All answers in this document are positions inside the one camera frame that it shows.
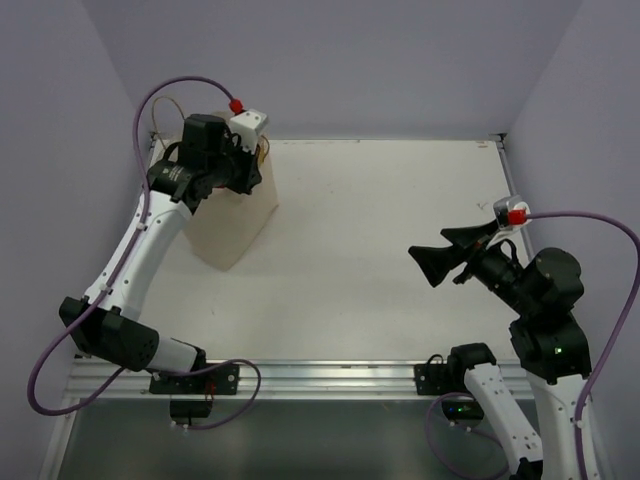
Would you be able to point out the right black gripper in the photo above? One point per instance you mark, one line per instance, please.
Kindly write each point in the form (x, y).
(437, 261)

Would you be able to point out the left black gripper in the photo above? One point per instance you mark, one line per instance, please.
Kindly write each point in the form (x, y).
(248, 173)

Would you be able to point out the brown paper bag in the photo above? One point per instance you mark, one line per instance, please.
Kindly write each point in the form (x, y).
(220, 225)

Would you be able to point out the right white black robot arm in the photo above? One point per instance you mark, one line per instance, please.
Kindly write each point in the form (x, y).
(548, 342)

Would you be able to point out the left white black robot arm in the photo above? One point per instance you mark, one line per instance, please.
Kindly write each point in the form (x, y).
(109, 310)

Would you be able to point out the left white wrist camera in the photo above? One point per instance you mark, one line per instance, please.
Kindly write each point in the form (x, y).
(249, 125)

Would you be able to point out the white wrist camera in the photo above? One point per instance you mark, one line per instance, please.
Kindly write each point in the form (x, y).
(249, 125)
(511, 212)

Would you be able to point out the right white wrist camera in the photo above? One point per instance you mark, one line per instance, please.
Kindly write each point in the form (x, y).
(511, 212)

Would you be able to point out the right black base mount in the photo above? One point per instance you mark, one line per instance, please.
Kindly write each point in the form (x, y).
(433, 378)

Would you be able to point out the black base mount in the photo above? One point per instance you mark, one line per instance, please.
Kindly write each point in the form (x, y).
(192, 385)
(433, 378)

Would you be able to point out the aluminium mounting rail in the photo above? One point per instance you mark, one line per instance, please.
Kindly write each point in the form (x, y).
(287, 380)

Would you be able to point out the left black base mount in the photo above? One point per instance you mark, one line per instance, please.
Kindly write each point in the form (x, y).
(192, 385)

